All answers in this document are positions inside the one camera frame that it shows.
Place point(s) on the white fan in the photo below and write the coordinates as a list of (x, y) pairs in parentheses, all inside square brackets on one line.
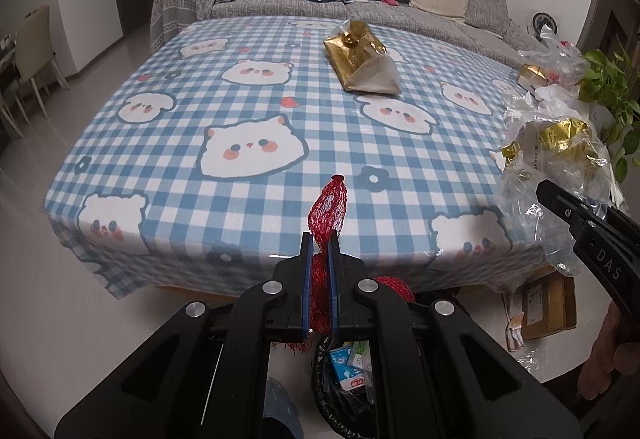
[(545, 21)]

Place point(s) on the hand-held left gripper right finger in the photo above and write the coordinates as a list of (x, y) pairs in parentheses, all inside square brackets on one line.
[(333, 289)]

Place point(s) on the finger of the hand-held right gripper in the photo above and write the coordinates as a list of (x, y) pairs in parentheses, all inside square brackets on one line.
[(562, 204)]

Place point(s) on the blue checkered bear tablecloth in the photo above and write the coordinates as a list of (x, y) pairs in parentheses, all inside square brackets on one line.
[(200, 84)]

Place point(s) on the beige chair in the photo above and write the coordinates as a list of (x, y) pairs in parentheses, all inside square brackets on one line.
[(37, 49)]

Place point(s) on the cardboard box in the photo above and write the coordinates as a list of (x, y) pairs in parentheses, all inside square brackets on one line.
[(547, 304)]

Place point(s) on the blue milk carton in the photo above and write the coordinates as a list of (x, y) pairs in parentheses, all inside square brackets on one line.
[(345, 366)]

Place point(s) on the black bag trash bin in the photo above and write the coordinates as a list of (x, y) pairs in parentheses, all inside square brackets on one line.
[(345, 414)]

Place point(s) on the red mesh net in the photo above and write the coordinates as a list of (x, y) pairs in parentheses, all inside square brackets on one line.
[(327, 209)]

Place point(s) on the green potted plant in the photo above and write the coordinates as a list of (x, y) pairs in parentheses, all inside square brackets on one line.
[(612, 84)]

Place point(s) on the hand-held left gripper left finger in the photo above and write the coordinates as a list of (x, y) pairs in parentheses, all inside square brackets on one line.
[(307, 289)]

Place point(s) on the gold and beige gift bag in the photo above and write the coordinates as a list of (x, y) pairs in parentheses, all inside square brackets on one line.
[(362, 61)]

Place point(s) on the clear plastic packaging gold trim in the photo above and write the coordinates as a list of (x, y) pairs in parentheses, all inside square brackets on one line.
[(545, 159)]

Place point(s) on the small gold box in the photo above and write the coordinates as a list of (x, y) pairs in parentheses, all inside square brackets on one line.
[(532, 76)]

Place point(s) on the blue shoe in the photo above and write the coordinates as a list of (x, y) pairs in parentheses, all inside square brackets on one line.
[(280, 409)]

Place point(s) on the person's right hand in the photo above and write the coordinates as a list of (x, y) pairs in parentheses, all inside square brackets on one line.
[(600, 359)]

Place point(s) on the clear plastic bag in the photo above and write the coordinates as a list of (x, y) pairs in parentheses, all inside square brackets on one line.
[(557, 54)]

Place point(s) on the grey sofa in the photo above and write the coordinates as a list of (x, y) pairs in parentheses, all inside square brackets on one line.
[(300, 9)]

